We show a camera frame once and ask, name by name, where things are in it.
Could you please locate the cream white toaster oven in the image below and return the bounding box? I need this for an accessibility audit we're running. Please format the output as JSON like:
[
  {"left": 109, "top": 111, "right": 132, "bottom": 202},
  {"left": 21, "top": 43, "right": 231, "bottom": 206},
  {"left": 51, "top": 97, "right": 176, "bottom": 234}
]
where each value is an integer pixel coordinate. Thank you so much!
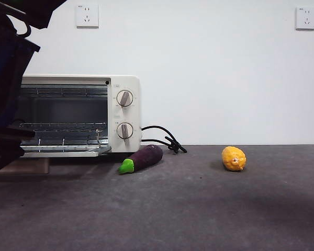
[{"left": 18, "top": 75, "right": 142, "bottom": 157}]

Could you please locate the metal wire oven rack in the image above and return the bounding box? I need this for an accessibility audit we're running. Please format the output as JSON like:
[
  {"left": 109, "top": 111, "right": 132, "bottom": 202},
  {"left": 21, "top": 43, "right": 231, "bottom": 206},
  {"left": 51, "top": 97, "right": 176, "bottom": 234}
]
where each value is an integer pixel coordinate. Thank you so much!
[{"left": 18, "top": 121, "right": 108, "bottom": 136}]

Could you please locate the beige round oven knob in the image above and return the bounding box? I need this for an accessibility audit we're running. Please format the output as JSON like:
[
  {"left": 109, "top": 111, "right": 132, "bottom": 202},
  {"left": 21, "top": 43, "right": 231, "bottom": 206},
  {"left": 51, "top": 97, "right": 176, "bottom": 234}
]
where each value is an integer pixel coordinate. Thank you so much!
[
  {"left": 116, "top": 90, "right": 134, "bottom": 108},
  {"left": 116, "top": 122, "right": 134, "bottom": 140}
]

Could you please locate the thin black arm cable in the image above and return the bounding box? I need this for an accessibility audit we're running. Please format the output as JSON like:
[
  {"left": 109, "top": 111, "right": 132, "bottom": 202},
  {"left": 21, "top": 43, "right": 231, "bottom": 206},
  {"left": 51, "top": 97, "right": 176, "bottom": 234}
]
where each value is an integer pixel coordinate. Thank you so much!
[{"left": 15, "top": 20, "right": 32, "bottom": 39}]

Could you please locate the glass oven door with handle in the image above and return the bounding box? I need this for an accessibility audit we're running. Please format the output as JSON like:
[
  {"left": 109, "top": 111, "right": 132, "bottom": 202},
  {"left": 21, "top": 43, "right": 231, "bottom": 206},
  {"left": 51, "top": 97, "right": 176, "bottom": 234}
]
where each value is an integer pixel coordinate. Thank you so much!
[{"left": 0, "top": 144, "right": 112, "bottom": 175}]

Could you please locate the purple toy eggplant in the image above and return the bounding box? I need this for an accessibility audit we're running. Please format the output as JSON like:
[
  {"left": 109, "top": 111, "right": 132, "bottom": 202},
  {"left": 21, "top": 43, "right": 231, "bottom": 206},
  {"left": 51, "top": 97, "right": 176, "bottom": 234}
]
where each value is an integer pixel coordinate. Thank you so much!
[{"left": 117, "top": 144, "right": 164, "bottom": 175}]

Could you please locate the white wall socket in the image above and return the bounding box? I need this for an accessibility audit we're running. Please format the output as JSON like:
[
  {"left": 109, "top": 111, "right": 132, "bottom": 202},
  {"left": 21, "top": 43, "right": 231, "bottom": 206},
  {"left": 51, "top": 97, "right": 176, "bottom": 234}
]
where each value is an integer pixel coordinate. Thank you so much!
[
  {"left": 295, "top": 7, "right": 314, "bottom": 30},
  {"left": 76, "top": 4, "right": 99, "bottom": 29}
]

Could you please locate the black oven power cable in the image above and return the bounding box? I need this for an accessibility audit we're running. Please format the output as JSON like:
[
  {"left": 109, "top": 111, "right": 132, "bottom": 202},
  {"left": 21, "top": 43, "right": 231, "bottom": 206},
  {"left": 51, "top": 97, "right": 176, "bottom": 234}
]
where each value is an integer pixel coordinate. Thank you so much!
[{"left": 140, "top": 125, "right": 187, "bottom": 154}]

